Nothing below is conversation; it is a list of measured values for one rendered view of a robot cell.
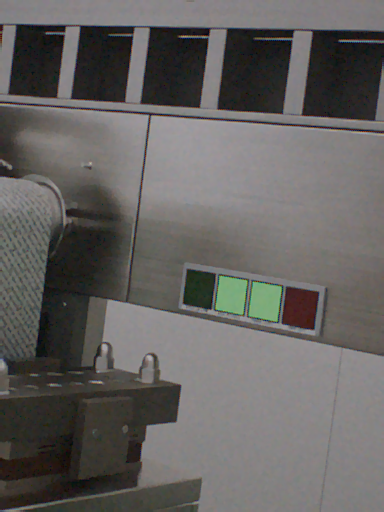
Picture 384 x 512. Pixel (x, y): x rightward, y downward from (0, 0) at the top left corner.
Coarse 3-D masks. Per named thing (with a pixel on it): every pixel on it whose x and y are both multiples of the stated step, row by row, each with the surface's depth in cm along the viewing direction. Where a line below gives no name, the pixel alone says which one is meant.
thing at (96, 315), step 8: (96, 304) 217; (104, 304) 219; (88, 312) 216; (96, 312) 217; (104, 312) 219; (88, 320) 216; (96, 320) 217; (104, 320) 219; (88, 328) 216; (96, 328) 218; (88, 336) 216; (96, 336) 218; (88, 344) 217; (96, 344) 218; (88, 352) 217; (96, 352) 219; (88, 360) 217
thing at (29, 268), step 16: (0, 256) 178; (16, 256) 181; (32, 256) 184; (0, 272) 179; (16, 272) 181; (32, 272) 184; (0, 288) 179; (16, 288) 182; (32, 288) 185; (0, 304) 180; (16, 304) 182; (32, 304) 185; (0, 320) 180; (16, 320) 183; (32, 320) 186; (0, 336) 181; (16, 336) 183; (32, 336) 186; (0, 352) 181; (16, 352) 184; (32, 352) 186
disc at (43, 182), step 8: (24, 176) 192; (32, 176) 191; (40, 176) 190; (40, 184) 190; (48, 184) 189; (48, 192) 189; (56, 192) 188; (56, 200) 188; (56, 208) 188; (64, 208) 187; (56, 216) 188; (64, 216) 187; (56, 224) 187; (64, 224) 187; (56, 232) 187; (56, 240) 187; (56, 248) 188; (48, 256) 188
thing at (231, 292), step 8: (224, 280) 176; (232, 280) 175; (240, 280) 174; (224, 288) 176; (232, 288) 175; (240, 288) 174; (224, 296) 176; (232, 296) 175; (240, 296) 174; (216, 304) 177; (224, 304) 176; (232, 304) 175; (240, 304) 174; (240, 312) 174
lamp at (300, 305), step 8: (288, 288) 169; (288, 296) 169; (296, 296) 168; (304, 296) 167; (312, 296) 167; (288, 304) 169; (296, 304) 168; (304, 304) 167; (312, 304) 167; (288, 312) 169; (296, 312) 168; (304, 312) 167; (312, 312) 167; (288, 320) 169; (296, 320) 168; (304, 320) 167; (312, 320) 166
